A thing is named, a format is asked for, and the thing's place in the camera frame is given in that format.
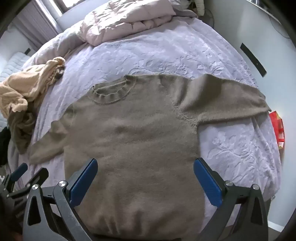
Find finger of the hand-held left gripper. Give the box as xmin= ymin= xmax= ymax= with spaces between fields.
xmin=7 ymin=168 xmax=49 ymax=198
xmin=3 ymin=163 xmax=28 ymax=190

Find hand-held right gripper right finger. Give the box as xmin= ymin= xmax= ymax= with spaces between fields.
xmin=193 ymin=158 xmax=270 ymax=241

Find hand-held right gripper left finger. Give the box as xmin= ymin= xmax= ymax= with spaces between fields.
xmin=22 ymin=158 xmax=99 ymax=241

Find taupe knit sweater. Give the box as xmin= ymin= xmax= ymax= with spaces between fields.
xmin=30 ymin=74 xmax=272 ymax=240

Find beige crumpled clothes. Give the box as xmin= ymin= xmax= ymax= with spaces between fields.
xmin=0 ymin=57 xmax=66 ymax=118

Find dark brown cloth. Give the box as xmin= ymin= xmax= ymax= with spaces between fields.
xmin=8 ymin=102 xmax=37 ymax=154

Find red box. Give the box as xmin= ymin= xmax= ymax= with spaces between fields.
xmin=269 ymin=111 xmax=285 ymax=150

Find white quilted mat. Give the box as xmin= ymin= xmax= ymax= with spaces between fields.
xmin=0 ymin=52 xmax=30 ymax=82

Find grey pleated curtain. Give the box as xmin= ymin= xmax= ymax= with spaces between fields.
xmin=14 ymin=0 xmax=60 ymax=50

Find pink folded duvet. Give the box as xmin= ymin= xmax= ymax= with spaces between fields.
xmin=32 ymin=0 xmax=199 ymax=65

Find light hanging garment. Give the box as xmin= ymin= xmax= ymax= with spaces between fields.
xmin=188 ymin=0 xmax=205 ymax=16

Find black wall strip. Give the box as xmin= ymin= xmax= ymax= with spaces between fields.
xmin=240 ymin=43 xmax=268 ymax=77

